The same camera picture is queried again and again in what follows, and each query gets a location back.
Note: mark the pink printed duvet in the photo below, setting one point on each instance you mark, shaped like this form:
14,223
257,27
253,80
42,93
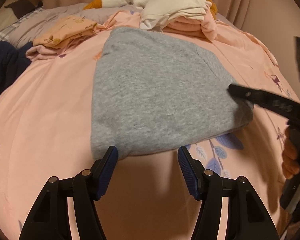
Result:
45,124

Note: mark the grey New York sweatshirt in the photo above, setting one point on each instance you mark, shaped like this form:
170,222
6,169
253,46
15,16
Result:
154,93

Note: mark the person's right hand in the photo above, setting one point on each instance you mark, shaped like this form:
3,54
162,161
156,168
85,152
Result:
290,166

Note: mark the white folded garment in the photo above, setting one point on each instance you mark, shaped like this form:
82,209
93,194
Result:
170,13

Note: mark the navy crumpled garment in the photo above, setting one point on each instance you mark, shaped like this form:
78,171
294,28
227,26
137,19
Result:
13,62

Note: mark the dark brown cushion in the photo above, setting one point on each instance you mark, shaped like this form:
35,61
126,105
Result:
21,8

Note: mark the grey lilac blanket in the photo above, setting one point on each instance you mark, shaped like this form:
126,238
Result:
42,20

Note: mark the plaid pillow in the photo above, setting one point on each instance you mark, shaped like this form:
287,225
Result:
6,32

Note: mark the orange printed folded garment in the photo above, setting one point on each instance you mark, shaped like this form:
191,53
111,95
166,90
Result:
65,31

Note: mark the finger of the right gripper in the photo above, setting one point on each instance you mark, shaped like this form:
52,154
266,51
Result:
273,102

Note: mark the pink folded garment pile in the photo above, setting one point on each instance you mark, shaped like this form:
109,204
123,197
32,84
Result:
204,28

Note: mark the beige pillow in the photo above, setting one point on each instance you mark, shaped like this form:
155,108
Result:
7,17

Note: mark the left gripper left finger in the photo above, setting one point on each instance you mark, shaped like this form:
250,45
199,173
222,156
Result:
49,217

